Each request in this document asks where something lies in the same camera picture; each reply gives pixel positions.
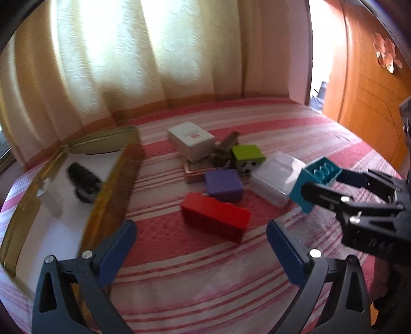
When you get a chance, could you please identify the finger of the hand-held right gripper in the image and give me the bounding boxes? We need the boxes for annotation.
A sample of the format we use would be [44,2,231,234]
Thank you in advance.
[337,170,402,201]
[303,182,403,225]

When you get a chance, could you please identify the green toy building block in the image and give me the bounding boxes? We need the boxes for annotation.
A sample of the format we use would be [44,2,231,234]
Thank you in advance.
[232,144,267,175]

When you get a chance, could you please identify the purple square box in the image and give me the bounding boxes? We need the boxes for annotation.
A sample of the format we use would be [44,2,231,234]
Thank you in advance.
[204,169,244,203]

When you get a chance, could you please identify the red striped bedspread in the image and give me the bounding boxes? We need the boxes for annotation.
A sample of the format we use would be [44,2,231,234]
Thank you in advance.
[0,98,411,334]

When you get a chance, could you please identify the red long building block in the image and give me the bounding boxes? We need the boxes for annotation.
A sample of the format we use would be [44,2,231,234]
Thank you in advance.
[181,192,251,245]

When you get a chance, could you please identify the flower wall decoration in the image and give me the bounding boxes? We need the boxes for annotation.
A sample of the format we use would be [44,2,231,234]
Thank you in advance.
[372,32,403,74]

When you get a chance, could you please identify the dark brown block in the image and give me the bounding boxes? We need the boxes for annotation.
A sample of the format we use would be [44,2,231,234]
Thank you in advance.
[210,131,241,168]

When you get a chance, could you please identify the wooden wardrobe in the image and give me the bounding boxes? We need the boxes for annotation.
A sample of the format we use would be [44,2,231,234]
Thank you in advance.
[323,0,411,180]

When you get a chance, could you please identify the white slim box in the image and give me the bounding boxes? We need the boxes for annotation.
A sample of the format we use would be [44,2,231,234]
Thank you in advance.
[39,178,65,219]

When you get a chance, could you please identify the black ribbed object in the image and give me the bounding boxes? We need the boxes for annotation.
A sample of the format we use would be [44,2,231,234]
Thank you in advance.
[66,162,103,203]

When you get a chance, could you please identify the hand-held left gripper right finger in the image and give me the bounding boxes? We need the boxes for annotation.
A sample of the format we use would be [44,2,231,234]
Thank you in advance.
[266,219,373,334]

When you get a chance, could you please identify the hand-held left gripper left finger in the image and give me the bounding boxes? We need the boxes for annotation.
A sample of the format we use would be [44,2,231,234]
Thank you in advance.
[32,219,137,334]

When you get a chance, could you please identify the white cube cardboard box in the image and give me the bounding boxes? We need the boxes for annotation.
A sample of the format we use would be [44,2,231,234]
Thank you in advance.
[167,122,216,163]

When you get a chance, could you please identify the clear plastic box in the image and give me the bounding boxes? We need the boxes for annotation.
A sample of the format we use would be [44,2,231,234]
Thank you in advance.
[250,152,305,208]

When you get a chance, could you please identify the cream patterned curtain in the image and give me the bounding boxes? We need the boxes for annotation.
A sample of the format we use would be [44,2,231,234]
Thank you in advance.
[0,0,289,164]

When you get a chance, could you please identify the copper compact case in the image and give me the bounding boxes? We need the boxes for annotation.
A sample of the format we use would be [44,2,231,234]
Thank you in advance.
[182,157,219,184]

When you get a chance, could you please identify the teal toy building block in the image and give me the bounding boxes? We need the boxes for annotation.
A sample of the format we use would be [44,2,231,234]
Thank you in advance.
[289,157,342,214]

